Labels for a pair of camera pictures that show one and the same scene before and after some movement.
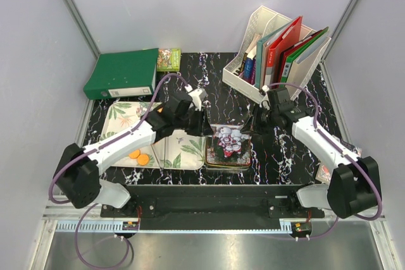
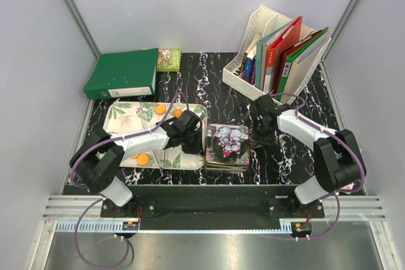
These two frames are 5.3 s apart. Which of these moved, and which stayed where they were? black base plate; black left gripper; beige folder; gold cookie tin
Moved: black left gripper
Stayed: gold cookie tin; black base plate; beige folder
